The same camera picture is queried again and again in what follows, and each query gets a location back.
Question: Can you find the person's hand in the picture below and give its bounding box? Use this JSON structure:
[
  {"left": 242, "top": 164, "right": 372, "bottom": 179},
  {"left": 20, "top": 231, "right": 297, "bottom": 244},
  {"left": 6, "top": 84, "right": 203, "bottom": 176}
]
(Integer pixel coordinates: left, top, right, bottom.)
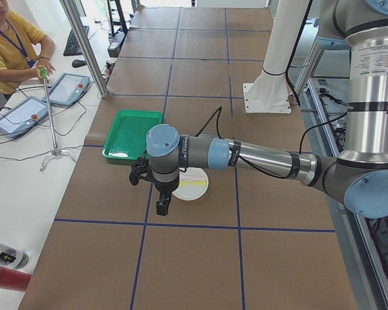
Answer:
[{"left": 36, "top": 57, "right": 56, "bottom": 82}]

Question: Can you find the black power strip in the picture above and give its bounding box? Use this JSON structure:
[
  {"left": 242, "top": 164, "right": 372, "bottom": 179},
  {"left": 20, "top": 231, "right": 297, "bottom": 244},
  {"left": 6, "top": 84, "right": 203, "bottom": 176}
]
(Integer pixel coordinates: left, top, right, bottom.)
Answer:
[{"left": 107, "top": 31, "right": 125, "bottom": 58}]

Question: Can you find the far teach pendant tablet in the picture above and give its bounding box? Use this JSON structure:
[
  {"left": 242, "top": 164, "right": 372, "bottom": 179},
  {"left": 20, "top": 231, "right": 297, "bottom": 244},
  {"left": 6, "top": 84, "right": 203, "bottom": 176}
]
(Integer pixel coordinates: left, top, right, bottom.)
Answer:
[{"left": 48, "top": 73, "right": 91, "bottom": 107}]

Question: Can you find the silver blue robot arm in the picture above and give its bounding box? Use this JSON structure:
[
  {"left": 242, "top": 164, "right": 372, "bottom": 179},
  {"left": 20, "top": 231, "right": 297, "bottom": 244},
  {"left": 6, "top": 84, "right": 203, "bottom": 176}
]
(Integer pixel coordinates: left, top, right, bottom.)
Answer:
[{"left": 146, "top": 1, "right": 388, "bottom": 219}]

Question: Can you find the yellow plastic spoon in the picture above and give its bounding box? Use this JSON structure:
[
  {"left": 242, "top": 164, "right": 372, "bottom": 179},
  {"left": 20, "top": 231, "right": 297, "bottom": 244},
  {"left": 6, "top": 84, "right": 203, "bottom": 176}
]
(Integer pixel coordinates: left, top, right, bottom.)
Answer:
[{"left": 179, "top": 180, "right": 208, "bottom": 187}]

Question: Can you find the red cylinder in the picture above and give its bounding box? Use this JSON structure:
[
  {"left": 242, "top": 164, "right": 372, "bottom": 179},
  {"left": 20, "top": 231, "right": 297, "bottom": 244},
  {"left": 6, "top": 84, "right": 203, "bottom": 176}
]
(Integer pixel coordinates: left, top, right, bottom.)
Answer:
[{"left": 0, "top": 266, "right": 31, "bottom": 292}]

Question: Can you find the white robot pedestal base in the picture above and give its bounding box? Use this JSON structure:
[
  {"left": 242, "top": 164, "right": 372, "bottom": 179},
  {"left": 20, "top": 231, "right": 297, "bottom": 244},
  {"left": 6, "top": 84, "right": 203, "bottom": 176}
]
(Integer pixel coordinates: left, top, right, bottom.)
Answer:
[{"left": 243, "top": 1, "right": 294, "bottom": 114}]

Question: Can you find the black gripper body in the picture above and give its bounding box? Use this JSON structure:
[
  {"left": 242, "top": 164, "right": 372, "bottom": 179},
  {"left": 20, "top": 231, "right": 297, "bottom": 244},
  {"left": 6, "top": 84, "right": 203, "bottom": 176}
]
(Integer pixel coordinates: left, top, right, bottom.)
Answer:
[{"left": 154, "top": 179, "right": 178, "bottom": 197}]

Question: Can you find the teach pendant tablet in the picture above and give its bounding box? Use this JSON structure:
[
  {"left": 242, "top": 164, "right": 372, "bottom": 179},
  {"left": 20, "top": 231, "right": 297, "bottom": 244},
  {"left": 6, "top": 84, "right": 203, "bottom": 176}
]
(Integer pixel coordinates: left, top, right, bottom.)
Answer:
[
  {"left": 0, "top": 96, "right": 48, "bottom": 138},
  {"left": 48, "top": 73, "right": 91, "bottom": 107}
]

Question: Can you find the clear plastic bottle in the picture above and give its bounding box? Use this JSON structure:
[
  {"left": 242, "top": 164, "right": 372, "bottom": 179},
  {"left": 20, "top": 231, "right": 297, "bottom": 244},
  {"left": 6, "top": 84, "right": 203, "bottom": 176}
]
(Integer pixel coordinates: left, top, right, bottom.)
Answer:
[{"left": 0, "top": 243, "right": 29, "bottom": 269}]

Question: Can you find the green handled metal rod stand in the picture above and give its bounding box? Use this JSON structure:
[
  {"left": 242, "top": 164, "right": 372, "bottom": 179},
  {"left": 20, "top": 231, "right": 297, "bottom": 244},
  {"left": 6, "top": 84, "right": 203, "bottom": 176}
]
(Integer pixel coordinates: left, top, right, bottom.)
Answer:
[{"left": 39, "top": 67, "right": 76, "bottom": 172}]

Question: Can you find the black computer mouse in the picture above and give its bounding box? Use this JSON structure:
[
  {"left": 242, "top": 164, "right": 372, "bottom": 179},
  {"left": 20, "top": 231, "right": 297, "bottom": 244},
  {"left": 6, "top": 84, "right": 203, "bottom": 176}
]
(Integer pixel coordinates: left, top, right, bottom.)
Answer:
[{"left": 71, "top": 59, "right": 87, "bottom": 68}]

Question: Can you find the green plastic tray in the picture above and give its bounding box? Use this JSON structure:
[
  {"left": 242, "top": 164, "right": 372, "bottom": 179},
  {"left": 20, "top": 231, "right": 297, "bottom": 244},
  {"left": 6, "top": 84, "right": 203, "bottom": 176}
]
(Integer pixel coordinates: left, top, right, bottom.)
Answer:
[{"left": 102, "top": 110, "right": 163, "bottom": 165}]

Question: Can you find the brown paper table mat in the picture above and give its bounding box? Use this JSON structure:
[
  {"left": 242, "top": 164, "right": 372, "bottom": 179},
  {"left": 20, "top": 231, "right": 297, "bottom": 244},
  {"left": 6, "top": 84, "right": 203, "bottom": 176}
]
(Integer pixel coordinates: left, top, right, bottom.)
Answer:
[{"left": 20, "top": 8, "right": 357, "bottom": 309}]

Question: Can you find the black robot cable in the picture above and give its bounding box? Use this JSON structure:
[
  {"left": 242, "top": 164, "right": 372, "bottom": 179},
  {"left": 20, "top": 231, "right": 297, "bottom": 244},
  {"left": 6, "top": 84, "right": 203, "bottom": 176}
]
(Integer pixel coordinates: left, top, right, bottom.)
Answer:
[{"left": 193, "top": 105, "right": 223, "bottom": 138}]

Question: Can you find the white round plate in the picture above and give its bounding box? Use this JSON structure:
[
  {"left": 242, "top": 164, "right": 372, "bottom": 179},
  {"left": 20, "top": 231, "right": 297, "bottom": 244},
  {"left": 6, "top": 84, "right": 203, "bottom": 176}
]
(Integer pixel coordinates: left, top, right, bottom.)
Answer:
[{"left": 173, "top": 168, "right": 209, "bottom": 201}]

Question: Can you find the near teach pendant tablet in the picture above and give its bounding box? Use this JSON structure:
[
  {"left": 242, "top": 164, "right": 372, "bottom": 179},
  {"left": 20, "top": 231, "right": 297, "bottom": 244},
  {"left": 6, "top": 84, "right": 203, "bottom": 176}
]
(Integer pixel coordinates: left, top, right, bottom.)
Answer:
[{"left": 0, "top": 96, "right": 48, "bottom": 138}]

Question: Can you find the black keyboard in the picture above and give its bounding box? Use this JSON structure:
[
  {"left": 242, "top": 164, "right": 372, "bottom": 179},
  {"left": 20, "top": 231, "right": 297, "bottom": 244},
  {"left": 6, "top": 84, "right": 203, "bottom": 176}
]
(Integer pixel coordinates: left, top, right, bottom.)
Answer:
[{"left": 63, "top": 29, "right": 82, "bottom": 56}]

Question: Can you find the person in yellow shirt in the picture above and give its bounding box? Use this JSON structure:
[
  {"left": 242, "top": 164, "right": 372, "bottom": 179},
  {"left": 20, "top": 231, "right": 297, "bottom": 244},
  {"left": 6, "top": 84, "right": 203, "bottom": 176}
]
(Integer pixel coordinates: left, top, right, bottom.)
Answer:
[{"left": 0, "top": 1, "right": 55, "bottom": 98}]

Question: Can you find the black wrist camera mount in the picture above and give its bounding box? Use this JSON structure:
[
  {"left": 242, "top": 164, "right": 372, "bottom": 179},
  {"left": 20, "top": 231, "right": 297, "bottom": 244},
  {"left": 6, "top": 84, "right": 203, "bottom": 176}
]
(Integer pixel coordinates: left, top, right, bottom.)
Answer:
[{"left": 129, "top": 153, "right": 154, "bottom": 186}]

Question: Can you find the aluminium frame post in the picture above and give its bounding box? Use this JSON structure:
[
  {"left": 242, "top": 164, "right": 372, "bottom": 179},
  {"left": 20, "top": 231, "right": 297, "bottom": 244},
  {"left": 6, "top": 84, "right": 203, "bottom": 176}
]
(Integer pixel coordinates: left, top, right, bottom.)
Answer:
[{"left": 60, "top": 0, "right": 109, "bottom": 98}]

